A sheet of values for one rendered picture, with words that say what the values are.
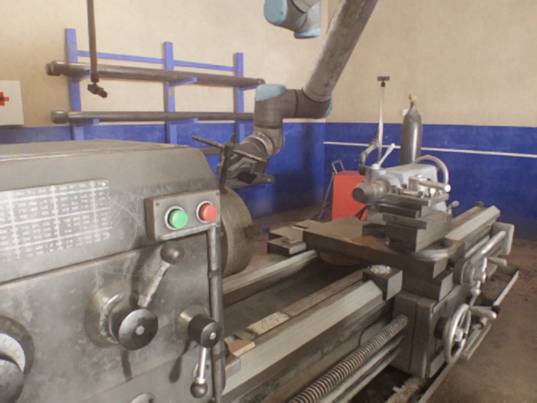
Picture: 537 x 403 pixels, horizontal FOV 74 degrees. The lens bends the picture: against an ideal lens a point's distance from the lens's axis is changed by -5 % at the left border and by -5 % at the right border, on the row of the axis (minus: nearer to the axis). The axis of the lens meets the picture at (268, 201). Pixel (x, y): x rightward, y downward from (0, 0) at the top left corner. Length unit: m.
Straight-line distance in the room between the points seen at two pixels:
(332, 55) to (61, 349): 0.86
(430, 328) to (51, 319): 1.13
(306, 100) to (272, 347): 0.69
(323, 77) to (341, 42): 0.12
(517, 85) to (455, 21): 1.12
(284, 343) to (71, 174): 0.66
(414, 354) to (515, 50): 4.38
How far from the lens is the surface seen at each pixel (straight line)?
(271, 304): 1.42
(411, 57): 5.75
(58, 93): 3.95
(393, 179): 1.72
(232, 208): 0.92
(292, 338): 1.02
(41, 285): 0.55
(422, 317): 1.37
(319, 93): 1.12
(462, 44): 5.52
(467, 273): 1.44
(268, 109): 1.13
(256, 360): 0.94
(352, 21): 0.98
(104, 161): 0.61
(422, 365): 1.45
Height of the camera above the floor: 1.38
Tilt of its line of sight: 12 degrees down
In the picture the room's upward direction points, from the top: straight up
